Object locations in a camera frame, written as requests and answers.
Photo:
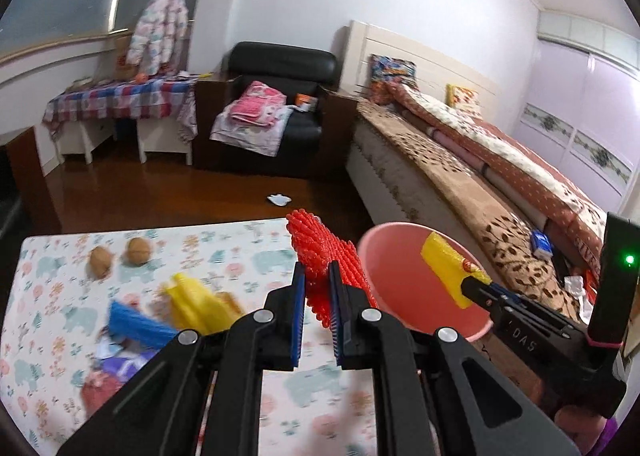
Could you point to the blue packet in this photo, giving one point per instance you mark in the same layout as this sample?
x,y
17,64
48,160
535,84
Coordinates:
x,y
541,242

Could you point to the dark wooden cabinet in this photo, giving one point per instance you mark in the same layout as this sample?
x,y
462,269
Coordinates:
x,y
30,176

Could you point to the white scrap on floor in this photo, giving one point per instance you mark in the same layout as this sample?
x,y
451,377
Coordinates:
x,y
279,199

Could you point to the red foam fruit net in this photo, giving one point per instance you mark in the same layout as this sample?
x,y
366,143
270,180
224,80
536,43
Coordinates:
x,y
325,246

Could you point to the lilac sliding door wardrobe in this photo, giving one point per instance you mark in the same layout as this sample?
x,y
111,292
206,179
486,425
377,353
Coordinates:
x,y
590,101

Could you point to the yellow flower pillow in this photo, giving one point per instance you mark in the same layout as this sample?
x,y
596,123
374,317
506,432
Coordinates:
x,y
462,97

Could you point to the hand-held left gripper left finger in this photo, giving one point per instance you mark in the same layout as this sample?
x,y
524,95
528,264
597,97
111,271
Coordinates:
x,y
299,316

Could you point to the colourful patterned pillow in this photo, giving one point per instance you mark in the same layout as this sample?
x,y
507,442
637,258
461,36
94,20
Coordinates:
x,y
392,76

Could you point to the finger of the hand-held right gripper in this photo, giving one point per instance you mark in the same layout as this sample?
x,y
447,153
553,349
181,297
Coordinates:
x,y
525,341
530,308

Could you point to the hanging pastel padded jacket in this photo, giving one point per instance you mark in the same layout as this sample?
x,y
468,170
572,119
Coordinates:
x,y
157,21

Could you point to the small orange box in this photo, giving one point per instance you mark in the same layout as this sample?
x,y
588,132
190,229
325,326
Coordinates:
x,y
305,101

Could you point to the floral bear print tablecloth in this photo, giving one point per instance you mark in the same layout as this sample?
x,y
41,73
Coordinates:
x,y
60,296

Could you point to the white table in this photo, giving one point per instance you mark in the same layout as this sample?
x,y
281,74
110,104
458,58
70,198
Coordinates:
x,y
165,141

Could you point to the pink rolled mat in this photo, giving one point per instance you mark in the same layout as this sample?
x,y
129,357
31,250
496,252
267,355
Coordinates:
x,y
465,154

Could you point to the plaid tablecloth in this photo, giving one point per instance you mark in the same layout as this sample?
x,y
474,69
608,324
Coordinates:
x,y
110,99

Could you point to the black leather armchair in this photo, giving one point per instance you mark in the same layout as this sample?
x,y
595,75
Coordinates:
x,y
300,136

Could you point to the brown paper bag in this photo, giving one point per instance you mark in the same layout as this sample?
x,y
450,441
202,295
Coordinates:
x,y
122,56

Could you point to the pink plastic basin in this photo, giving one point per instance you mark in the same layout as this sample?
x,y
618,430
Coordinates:
x,y
400,276

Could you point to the white crumpled paper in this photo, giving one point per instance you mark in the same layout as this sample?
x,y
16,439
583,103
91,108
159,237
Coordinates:
x,y
575,285

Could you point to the walnut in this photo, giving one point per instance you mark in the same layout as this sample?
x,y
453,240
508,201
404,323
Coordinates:
x,y
138,251
101,262

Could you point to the person's right forearm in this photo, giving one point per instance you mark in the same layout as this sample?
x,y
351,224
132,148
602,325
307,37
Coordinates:
x,y
612,438

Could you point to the white printed cloth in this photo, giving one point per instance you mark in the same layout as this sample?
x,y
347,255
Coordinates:
x,y
250,139

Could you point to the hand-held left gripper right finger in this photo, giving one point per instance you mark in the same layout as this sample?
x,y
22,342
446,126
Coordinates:
x,y
336,321

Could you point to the purple face mask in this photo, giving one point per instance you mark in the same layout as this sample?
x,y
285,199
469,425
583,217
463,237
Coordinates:
x,y
125,366

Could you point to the cream bed headboard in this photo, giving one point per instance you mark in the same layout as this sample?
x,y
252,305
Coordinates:
x,y
360,56

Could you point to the patterned mattress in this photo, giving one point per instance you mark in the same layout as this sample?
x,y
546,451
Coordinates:
x,y
395,171

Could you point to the pink folded blanket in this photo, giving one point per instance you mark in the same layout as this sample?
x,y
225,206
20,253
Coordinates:
x,y
257,104

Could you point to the yellow foam fruit net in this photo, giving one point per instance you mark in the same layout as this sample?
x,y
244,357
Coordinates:
x,y
442,261
195,306

